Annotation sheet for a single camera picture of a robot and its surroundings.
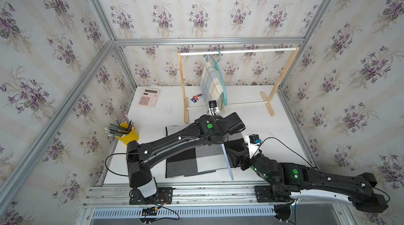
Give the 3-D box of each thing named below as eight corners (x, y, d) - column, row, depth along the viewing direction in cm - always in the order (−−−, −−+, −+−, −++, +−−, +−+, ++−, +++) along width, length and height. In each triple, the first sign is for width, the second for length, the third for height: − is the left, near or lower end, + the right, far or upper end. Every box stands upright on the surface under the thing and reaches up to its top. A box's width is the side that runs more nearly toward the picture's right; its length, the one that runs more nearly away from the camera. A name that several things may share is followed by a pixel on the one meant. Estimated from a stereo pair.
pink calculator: (140, 106, 110) (138, 103, 107) (145, 91, 120) (143, 88, 117) (155, 106, 110) (154, 103, 107) (159, 91, 120) (158, 88, 117)
